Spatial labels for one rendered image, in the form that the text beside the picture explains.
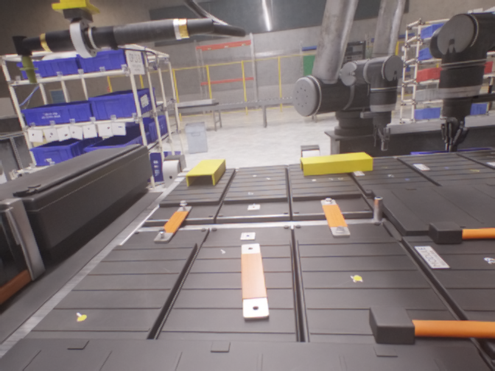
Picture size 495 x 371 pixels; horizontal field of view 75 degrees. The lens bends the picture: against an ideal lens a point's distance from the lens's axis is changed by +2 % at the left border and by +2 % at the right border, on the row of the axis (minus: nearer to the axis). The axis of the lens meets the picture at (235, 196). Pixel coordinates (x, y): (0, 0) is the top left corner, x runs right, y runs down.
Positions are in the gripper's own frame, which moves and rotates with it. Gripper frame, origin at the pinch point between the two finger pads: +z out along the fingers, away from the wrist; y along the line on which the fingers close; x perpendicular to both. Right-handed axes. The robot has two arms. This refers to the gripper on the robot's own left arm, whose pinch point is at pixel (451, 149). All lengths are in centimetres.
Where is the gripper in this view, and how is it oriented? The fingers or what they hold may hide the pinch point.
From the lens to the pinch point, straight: 127.2
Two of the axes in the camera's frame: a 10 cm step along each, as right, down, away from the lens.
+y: -1.3, 3.3, -9.3
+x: 9.9, -0.5, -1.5
